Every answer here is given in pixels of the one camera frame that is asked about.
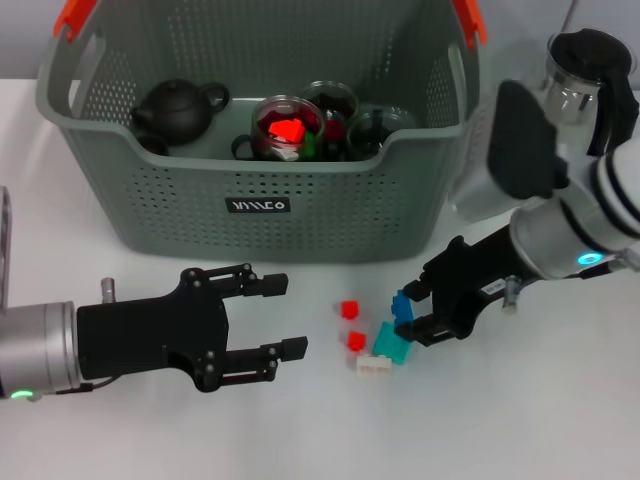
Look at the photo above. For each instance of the clear transparent toy brick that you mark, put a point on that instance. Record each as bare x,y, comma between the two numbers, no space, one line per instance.
287,154

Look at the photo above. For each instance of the grey perforated plastic storage bin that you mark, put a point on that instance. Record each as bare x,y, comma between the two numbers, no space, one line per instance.
200,235

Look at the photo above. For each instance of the black ceramic teapot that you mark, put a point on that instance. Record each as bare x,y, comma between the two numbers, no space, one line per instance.
175,112

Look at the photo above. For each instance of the bright red sloped toy brick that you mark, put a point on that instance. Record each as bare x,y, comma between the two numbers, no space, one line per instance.
286,130

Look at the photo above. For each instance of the white toy brick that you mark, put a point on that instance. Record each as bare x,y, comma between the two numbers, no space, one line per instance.
374,365

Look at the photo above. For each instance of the dark red long toy brick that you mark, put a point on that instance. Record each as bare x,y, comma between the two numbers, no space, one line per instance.
335,131

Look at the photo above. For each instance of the teal square toy brick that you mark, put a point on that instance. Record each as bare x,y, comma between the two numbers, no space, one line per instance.
390,345

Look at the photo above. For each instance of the glass teacup black base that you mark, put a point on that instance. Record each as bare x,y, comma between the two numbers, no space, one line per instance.
262,145
332,97
370,135

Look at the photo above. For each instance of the small red toy brick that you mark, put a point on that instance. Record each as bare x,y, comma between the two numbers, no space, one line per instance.
356,340
350,309

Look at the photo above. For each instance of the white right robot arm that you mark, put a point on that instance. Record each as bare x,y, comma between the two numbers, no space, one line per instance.
590,210

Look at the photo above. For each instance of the blue toy brick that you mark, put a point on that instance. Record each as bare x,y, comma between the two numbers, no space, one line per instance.
402,307

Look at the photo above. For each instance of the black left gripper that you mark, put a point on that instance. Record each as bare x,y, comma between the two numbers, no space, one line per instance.
145,335

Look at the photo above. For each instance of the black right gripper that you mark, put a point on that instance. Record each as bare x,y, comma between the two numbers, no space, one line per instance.
470,280

